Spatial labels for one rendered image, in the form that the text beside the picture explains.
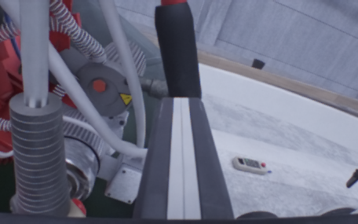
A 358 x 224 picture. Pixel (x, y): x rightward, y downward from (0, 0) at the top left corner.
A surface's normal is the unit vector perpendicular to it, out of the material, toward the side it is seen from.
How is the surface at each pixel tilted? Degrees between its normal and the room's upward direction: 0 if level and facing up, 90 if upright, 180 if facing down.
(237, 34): 90
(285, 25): 90
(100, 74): 90
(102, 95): 90
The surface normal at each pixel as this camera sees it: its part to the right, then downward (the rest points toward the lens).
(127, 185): 0.14, 0.42
